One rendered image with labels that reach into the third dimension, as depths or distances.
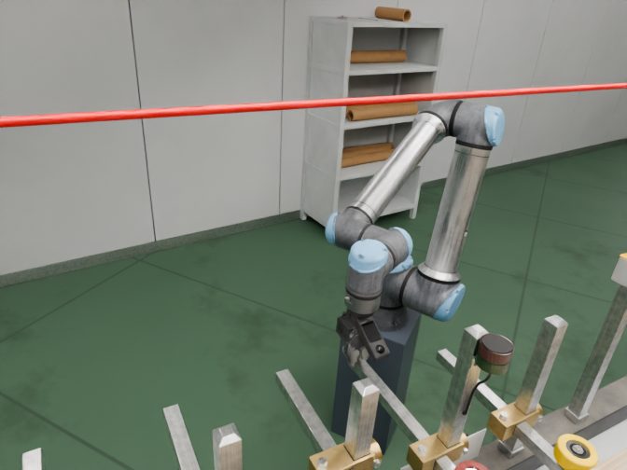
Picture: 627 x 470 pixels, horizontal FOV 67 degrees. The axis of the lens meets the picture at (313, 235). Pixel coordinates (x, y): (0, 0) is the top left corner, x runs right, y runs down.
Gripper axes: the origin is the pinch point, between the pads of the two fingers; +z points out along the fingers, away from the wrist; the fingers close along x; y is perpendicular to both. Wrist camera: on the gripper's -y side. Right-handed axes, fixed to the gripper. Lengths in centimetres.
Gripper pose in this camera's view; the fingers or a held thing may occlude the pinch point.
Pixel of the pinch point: (356, 368)
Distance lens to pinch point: 135.3
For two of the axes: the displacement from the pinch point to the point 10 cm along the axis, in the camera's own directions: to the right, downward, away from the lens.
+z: -0.6, 8.8, 4.8
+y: -4.6, -4.5, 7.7
